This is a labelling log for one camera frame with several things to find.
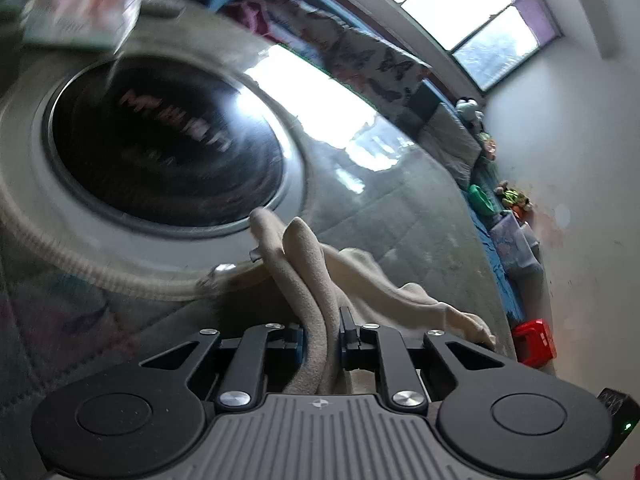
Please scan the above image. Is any green plastic bowl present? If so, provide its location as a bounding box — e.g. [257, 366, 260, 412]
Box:
[468, 184, 496, 217]

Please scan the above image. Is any grey square cushion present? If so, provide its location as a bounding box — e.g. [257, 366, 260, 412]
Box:
[416, 103, 482, 191]

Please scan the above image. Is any small plush toys pile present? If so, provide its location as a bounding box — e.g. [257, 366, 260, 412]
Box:
[494, 180, 533, 214]

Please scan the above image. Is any red plastic stool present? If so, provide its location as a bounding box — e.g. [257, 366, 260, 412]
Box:
[511, 318, 556, 368]

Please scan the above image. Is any blue corner sofa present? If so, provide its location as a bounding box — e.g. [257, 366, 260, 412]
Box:
[193, 0, 540, 326]

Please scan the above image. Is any magenta crumpled garment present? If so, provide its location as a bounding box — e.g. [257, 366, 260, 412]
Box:
[221, 0, 270, 37]

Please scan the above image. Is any flat butterfly print cushion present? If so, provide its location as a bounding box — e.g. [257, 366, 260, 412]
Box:
[260, 0, 347, 66]

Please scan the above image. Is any panda plush toy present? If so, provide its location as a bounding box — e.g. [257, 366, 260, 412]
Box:
[456, 98, 484, 125]

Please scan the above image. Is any pink white tissue pack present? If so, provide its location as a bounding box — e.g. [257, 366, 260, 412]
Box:
[21, 0, 142, 52]

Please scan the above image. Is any clear plastic storage box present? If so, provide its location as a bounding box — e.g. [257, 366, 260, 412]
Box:
[489, 212, 542, 280]

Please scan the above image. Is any window with green frame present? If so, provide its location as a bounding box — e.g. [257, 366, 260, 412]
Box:
[345, 0, 560, 96]

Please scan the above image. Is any upright butterfly print cushion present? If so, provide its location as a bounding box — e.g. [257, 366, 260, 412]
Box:
[317, 26, 432, 133]

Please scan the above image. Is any round black stove inset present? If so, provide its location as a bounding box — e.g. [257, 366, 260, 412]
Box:
[1, 48, 309, 301]

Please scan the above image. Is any cream long-sleeve shirt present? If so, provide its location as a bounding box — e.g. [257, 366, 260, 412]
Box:
[250, 208, 496, 394]

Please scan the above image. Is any grey remote control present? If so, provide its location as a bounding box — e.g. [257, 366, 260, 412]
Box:
[140, 0, 186, 20]

